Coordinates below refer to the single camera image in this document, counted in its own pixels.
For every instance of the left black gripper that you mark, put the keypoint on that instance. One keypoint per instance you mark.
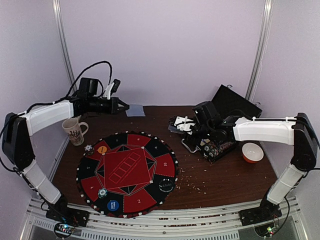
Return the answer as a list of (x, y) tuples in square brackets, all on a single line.
[(113, 107)]

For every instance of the orange big blind button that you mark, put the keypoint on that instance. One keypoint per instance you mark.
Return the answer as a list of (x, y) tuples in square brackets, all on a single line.
[(102, 149)]

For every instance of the poker chip stack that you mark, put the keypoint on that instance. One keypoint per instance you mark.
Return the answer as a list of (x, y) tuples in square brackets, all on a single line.
[(102, 193), (89, 149)]

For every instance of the clear dealer button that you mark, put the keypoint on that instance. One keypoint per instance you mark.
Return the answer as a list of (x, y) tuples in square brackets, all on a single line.
[(166, 185)]

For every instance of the blue small blind button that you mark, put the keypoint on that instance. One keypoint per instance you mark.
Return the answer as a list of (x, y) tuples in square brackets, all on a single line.
[(113, 205)]

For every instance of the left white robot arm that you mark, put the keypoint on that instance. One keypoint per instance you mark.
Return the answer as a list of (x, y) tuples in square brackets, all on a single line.
[(19, 129)]

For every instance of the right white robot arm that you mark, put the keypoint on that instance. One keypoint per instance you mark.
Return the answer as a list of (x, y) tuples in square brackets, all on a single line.
[(294, 132)]

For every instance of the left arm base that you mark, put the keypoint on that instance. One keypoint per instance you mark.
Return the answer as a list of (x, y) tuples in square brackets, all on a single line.
[(70, 216)]

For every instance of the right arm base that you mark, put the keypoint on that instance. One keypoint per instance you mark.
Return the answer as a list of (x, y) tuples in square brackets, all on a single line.
[(258, 215)]

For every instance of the back right chip row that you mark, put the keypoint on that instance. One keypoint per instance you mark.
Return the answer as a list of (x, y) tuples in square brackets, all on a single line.
[(211, 147)]

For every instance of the chip row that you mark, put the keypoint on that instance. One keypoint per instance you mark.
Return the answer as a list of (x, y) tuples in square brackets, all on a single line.
[(211, 147), (226, 146)]

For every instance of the front right chip row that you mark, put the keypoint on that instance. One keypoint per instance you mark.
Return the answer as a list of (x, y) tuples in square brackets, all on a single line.
[(226, 146)]

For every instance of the black poker chip case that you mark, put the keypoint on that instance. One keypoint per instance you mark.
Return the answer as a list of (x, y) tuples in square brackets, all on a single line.
[(230, 106)]

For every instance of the orange white bowl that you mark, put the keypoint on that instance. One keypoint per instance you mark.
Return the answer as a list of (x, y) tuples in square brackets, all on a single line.
[(252, 153)]

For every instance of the white floral mug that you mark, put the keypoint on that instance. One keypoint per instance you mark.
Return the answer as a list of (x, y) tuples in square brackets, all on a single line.
[(75, 130)]

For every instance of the round red black poker mat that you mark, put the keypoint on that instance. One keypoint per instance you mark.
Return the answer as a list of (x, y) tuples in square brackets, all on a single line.
[(130, 170)]

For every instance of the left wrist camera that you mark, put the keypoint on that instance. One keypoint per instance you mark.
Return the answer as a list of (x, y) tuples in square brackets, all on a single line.
[(111, 88)]

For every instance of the front aluminium rail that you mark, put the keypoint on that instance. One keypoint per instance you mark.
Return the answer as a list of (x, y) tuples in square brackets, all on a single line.
[(208, 223)]

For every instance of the right aluminium frame post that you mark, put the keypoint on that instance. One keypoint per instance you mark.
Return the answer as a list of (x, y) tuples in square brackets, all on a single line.
[(260, 51)]

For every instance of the aluminium frame post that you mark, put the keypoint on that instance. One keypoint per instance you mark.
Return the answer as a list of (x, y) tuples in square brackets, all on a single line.
[(63, 43), (260, 51)]

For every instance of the left aluminium frame post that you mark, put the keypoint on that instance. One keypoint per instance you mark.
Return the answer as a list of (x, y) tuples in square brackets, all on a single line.
[(63, 43)]

